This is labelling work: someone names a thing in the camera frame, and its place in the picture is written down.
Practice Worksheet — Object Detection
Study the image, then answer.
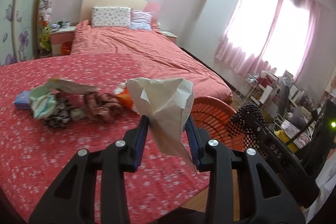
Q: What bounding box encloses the green plush toy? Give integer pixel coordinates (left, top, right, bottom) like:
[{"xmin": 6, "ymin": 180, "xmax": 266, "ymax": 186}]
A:
[{"xmin": 39, "ymin": 26, "xmax": 51, "ymax": 52}]

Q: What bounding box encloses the pink curtain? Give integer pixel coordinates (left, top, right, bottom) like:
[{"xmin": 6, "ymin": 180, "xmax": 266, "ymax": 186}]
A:
[{"xmin": 214, "ymin": 0, "xmax": 322, "ymax": 78}]

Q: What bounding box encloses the red floral bedspread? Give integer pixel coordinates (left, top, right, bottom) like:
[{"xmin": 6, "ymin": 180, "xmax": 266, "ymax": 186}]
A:
[{"xmin": 1, "ymin": 53, "xmax": 209, "ymax": 223}]

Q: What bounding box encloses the pink bedside table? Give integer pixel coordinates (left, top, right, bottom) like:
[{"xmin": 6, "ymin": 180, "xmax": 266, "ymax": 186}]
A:
[{"xmin": 51, "ymin": 26, "xmax": 76, "ymax": 56}]

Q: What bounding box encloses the beige headboard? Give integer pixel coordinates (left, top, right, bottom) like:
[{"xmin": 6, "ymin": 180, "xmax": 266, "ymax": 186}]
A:
[{"xmin": 79, "ymin": 0, "xmax": 147, "ymax": 22}]

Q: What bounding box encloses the black daisy floral scrunchie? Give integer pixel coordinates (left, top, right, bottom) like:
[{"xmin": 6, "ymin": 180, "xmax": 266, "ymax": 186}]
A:
[{"xmin": 44, "ymin": 97, "xmax": 72, "ymax": 128}]

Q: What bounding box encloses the blue tissue pack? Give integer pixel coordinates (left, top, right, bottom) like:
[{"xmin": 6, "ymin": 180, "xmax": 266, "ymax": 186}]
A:
[{"xmin": 14, "ymin": 91, "xmax": 31, "ymax": 110}]

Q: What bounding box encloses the orange plastic basket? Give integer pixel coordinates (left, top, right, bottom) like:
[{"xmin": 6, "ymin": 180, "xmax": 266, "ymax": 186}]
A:
[{"xmin": 191, "ymin": 96, "xmax": 244, "ymax": 151}]

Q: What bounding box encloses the white paper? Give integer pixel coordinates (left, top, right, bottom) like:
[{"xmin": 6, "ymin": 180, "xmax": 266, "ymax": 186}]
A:
[{"xmin": 126, "ymin": 77, "xmax": 196, "ymax": 172}]

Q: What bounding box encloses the floral wardrobe door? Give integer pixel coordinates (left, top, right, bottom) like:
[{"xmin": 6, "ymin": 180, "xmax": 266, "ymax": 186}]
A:
[{"xmin": 1, "ymin": 0, "xmax": 38, "ymax": 66}]

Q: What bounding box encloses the tall plush toy tube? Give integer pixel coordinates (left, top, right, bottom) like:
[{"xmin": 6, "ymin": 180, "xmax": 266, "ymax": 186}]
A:
[{"xmin": 38, "ymin": 0, "xmax": 52, "ymax": 27}]

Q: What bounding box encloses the cluttered white shelf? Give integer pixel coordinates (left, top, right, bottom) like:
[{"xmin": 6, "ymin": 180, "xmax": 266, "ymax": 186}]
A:
[{"xmin": 228, "ymin": 79, "xmax": 335, "ymax": 165}]

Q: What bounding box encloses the floral white pillow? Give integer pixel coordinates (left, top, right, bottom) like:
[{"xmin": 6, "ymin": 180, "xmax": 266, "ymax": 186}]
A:
[{"xmin": 91, "ymin": 7, "xmax": 131, "ymax": 28}]

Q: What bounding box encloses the brown plaid scrunchie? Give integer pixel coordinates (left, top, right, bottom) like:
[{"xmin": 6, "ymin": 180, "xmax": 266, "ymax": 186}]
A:
[{"xmin": 83, "ymin": 92, "xmax": 123, "ymax": 123}]

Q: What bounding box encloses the red paper cup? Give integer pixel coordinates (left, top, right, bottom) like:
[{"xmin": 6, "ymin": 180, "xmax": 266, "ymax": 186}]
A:
[{"xmin": 113, "ymin": 82, "xmax": 138, "ymax": 114}]

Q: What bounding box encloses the striped pink pillow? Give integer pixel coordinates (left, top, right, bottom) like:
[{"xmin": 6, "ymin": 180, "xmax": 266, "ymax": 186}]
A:
[{"xmin": 130, "ymin": 9, "xmax": 153, "ymax": 31}]

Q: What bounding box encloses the light green cloth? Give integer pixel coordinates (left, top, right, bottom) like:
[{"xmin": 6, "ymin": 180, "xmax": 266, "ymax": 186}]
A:
[{"xmin": 29, "ymin": 85, "xmax": 57, "ymax": 119}]

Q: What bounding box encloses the salmon pink duvet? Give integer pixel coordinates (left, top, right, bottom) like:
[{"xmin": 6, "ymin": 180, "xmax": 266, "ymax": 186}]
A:
[{"xmin": 71, "ymin": 20, "xmax": 233, "ymax": 105}]

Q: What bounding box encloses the grey paper bag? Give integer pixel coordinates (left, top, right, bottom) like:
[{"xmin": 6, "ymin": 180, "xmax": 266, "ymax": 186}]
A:
[{"xmin": 46, "ymin": 78, "xmax": 99, "ymax": 94}]

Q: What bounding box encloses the black honeycomb mesh mat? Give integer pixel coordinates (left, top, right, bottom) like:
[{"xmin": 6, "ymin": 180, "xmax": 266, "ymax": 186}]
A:
[{"xmin": 227, "ymin": 102, "xmax": 268, "ymax": 159}]

